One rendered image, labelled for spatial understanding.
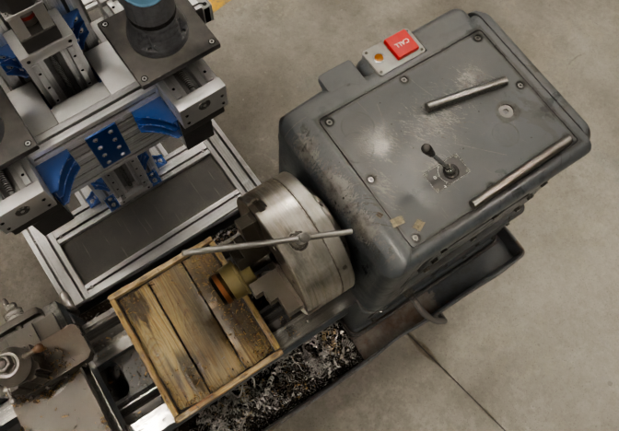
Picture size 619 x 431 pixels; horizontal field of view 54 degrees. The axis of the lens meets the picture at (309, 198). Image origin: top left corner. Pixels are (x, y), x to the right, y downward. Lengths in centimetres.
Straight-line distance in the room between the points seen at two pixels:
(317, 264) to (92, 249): 131
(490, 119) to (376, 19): 176
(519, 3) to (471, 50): 187
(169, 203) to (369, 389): 106
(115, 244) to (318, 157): 126
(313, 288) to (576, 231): 175
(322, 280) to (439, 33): 65
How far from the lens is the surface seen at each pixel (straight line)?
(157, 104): 165
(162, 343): 159
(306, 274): 127
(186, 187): 243
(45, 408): 155
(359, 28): 307
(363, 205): 127
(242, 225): 130
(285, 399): 185
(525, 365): 262
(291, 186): 131
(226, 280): 135
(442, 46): 149
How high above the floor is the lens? 243
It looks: 69 degrees down
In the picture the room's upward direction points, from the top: 7 degrees clockwise
